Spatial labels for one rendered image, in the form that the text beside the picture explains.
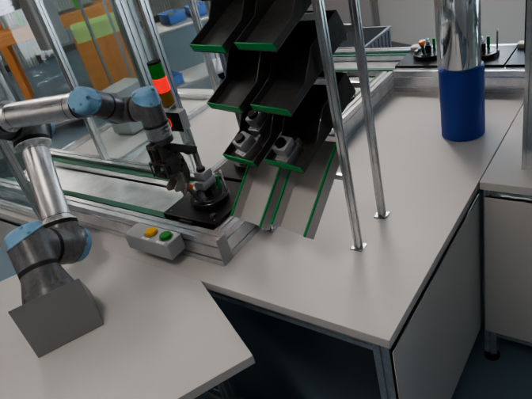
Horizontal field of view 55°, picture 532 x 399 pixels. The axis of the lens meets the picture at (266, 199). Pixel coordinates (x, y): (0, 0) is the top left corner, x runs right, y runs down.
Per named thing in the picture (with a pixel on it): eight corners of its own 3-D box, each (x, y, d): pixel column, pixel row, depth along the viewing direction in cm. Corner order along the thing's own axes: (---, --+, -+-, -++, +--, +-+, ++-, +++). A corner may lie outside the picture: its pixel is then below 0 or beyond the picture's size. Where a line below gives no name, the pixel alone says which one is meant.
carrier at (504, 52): (503, 69, 217) (504, 39, 211) (446, 69, 231) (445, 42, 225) (518, 49, 233) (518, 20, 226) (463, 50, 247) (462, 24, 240)
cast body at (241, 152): (248, 163, 143) (235, 148, 138) (240, 158, 146) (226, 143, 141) (267, 141, 144) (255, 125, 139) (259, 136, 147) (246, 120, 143)
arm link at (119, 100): (89, 93, 149) (120, 90, 145) (115, 100, 159) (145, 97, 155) (89, 121, 149) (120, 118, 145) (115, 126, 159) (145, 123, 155)
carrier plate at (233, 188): (217, 229, 163) (214, 224, 162) (165, 217, 177) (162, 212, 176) (259, 189, 178) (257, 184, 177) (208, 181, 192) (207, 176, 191)
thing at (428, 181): (390, 349, 124) (389, 340, 122) (45, 235, 211) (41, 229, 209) (526, 103, 213) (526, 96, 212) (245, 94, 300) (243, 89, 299)
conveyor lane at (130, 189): (225, 252, 168) (216, 226, 163) (74, 211, 216) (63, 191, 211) (272, 203, 186) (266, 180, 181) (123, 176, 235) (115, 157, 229)
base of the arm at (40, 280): (15, 309, 138) (1, 277, 140) (36, 313, 153) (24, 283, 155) (68, 283, 141) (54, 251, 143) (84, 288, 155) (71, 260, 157)
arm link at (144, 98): (137, 85, 152) (161, 82, 148) (150, 119, 157) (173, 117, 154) (123, 96, 146) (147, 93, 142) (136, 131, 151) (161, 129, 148)
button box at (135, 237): (172, 260, 163) (165, 245, 160) (129, 247, 175) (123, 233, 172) (187, 247, 168) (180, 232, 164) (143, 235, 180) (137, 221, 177)
